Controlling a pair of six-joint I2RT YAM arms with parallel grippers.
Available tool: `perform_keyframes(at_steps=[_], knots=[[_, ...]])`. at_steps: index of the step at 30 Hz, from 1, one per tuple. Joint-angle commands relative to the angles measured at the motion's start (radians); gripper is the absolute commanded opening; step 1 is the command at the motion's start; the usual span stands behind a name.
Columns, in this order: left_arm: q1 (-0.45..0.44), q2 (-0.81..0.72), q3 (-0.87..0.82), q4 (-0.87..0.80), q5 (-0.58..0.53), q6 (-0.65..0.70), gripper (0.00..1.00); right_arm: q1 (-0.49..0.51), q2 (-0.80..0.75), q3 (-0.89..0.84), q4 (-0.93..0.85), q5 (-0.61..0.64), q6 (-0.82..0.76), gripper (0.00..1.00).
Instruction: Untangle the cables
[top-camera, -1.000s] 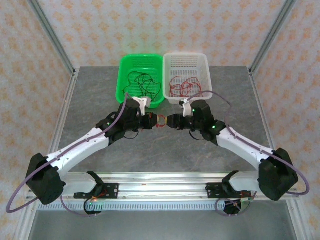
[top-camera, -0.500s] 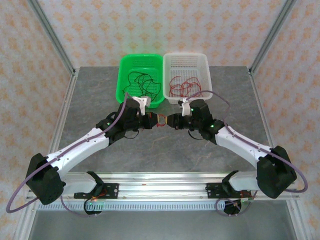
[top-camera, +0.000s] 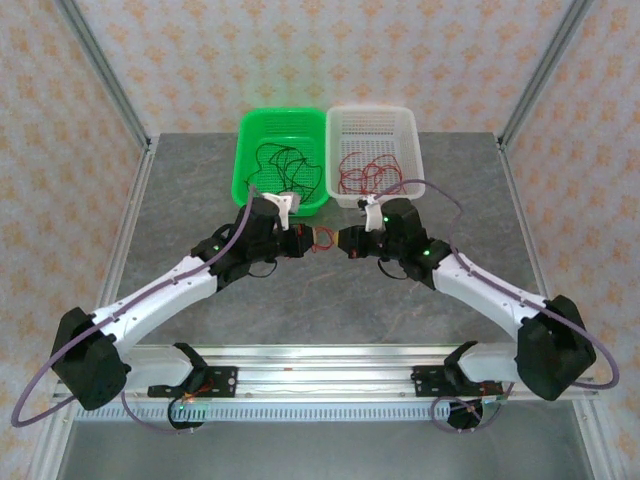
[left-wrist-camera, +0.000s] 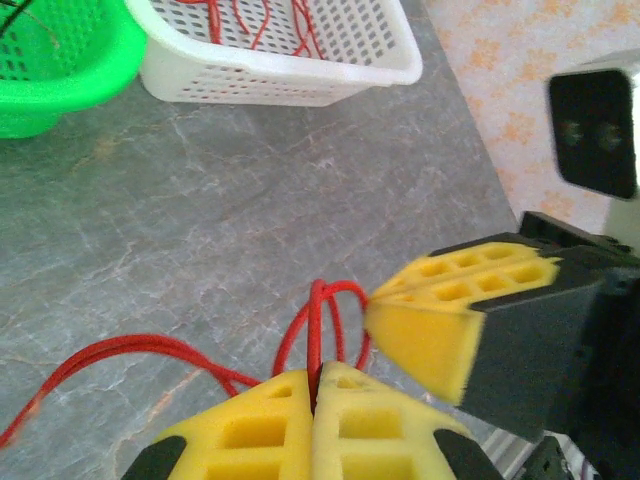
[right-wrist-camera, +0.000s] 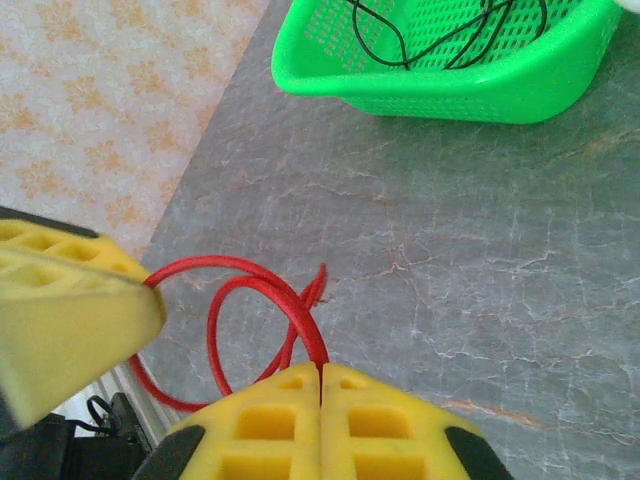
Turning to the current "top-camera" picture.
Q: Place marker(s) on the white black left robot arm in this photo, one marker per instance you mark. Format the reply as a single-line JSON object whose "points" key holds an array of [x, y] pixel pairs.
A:
{"points": [[165, 290]]}

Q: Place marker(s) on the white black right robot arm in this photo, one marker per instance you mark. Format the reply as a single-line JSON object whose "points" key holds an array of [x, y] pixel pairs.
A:
{"points": [[480, 290]]}

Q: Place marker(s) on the white plastic basket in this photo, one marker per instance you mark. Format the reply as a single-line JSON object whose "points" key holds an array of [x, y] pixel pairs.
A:
{"points": [[415, 150]]}

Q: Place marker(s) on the green plastic basket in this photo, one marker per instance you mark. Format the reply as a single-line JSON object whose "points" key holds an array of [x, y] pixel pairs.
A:
{"points": [[245, 150]]}

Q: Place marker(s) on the aluminium table edge rail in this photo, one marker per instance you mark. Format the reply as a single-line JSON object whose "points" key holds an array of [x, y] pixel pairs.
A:
{"points": [[131, 215], [522, 215]]}

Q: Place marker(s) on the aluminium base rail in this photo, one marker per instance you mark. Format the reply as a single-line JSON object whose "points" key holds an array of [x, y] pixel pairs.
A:
{"points": [[325, 370]]}

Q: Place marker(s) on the aluminium frame post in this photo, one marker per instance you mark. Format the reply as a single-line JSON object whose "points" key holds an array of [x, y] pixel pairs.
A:
{"points": [[544, 75], [111, 75]]}

